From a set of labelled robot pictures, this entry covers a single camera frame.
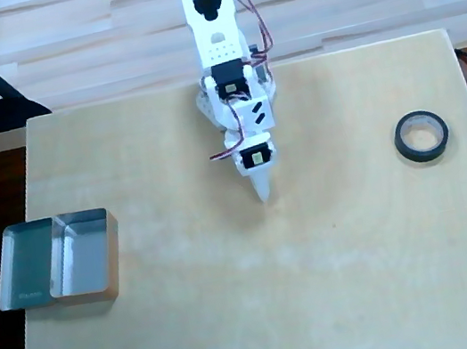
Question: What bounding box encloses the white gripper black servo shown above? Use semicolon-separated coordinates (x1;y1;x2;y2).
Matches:
224;125;288;209

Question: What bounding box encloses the black tape roll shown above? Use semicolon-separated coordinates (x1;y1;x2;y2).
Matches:
388;103;457;169

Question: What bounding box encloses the rectangular metal tray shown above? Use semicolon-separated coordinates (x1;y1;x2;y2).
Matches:
0;204;132;321

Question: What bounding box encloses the grey controller board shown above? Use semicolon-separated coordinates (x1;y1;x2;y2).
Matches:
247;41;275;86

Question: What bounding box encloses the red servo cable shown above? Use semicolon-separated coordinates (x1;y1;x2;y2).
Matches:
201;94;258;164
234;0;278;67

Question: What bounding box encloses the white perforated base plate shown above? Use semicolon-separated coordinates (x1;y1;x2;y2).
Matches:
193;86;227;136

